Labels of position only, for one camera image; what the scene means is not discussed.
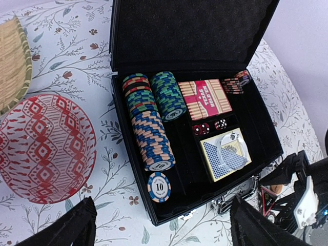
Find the green blue chip stack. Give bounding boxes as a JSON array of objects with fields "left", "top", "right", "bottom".
[{"left": 150, "top": 71, "right": 187, "bottom": 122}]

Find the purple 500 chip stack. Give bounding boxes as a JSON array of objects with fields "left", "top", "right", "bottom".
[{"left": 235, "top": 70, "right": 252, "bottom": 87}]

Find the red die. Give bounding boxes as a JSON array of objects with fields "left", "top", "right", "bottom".
[
  {"left": 201, "top": 123, "right": 210, "bottom": 135},
  {"left": 214, "top": 119, "right": 228, "bottom": 131},
  {"left": 193, "top": 125, "right": 203, "bottom": 136}
]

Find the red die top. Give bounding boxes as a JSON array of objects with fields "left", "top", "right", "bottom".
[{"left": 193, "top": 125, "right": 203, "bottom": 136}]

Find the black triangular all-in button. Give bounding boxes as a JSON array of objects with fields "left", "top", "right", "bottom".
[{"left": 258, "top": 186, "right": 278, "bottom": 217}]

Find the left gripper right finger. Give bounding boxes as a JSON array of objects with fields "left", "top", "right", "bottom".
[{"left": 230, "top": 197, "right": 307, "bottom": 246}]

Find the woven bamboo tray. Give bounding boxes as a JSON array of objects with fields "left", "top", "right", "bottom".
[{"left": 1, "top": 17, "right": 32, "bottom": 116}]

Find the orange round button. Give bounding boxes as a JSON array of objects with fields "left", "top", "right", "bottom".
[{"left": 270, "top": 184, "right": 284, "bottom": 195}]

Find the salmon black chip stack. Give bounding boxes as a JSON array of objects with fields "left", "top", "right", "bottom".
[{"left": 221, "top": 78, "right": 243, "bottom": 94}]

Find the red patterned bowl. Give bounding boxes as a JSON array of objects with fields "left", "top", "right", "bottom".
[{"left": 1, "top": 94, "right": 96, "bottom": 204}]

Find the blue tan chip stack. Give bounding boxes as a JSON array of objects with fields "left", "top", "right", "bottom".
[{"left": 122, "top": 73, "right": 176, "bottom": 172}]

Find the loose 10 poker chip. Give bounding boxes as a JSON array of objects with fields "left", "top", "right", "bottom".
[{"left": 147, "top": 172, "right": 171, "bottom": 203}]

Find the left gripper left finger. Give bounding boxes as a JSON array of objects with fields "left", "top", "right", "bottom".
[{"left": 18, "top": 197, "right": 97, "bottom": 246}]

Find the clear round dealer button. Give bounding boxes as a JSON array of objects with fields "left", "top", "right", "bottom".
[{"left": 216, "top": 133, "right": 252, "bottom": 171}]

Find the black poker set case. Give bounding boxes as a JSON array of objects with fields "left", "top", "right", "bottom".
[{"left": 110, "top": 1, "right": 283, "bottom": 226}]

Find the red die lower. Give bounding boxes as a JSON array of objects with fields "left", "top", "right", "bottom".
[{"left": 214, "top": 119, "right": 228, "bottom": 131}]

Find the blue playing card deck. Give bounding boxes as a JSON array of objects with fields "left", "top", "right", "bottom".
[{"left": 200, "top": 128, "right": 252, "bottom": 182}]

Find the red die middle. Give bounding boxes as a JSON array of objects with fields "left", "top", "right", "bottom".
[{"left": 201, "top": 123, "right": 210, "bottom": 135}]

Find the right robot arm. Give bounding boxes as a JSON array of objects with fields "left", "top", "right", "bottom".
[{"left": 259, "top": 150, "right": 327, "bottom": 242}]

